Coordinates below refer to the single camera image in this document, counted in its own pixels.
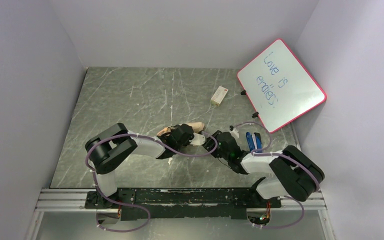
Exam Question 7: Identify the purple cable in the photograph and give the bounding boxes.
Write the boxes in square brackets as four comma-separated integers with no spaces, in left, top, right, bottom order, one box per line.
[85,131,219,233]
[230,121,321,230]

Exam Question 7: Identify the beige folding umbrella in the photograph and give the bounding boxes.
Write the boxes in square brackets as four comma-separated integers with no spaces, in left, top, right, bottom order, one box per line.
[156,121,205,137]

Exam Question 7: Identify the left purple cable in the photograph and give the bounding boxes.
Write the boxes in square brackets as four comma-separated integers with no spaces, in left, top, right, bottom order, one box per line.
[85,131,219,233]

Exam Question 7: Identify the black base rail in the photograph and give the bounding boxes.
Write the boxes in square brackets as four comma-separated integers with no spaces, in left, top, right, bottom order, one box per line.
[84,187,282,221]

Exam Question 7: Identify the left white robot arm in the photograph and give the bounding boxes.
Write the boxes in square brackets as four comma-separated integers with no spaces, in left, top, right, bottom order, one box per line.
[85,123,196,197]

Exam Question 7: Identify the pink framed whiteboard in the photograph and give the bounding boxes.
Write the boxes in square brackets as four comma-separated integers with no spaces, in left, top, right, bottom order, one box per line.
[237,38,327,133]

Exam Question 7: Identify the aluminium frame rail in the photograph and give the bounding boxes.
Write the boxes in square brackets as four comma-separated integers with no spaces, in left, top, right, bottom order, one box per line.
[34,189,327,212]

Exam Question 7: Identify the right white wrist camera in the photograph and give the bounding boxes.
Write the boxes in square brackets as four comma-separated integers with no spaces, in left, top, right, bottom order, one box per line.
[229,125,240,140]

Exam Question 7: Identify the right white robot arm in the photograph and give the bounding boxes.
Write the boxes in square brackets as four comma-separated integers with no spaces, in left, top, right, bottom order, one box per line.
[203,130,325,202]

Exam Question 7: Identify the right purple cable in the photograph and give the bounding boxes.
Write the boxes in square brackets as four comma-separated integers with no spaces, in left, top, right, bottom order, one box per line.
[230,121,321,230]

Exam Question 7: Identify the blue marker pen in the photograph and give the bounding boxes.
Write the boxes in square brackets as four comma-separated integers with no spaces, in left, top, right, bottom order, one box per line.
[245,132,263,153]

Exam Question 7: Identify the small white eraser box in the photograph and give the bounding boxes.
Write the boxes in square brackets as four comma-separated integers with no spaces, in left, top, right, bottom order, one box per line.
[210,86,229,106]

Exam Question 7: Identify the black whiteboard stand clip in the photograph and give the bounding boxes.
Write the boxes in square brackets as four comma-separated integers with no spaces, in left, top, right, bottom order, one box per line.
[240,90,259,118]

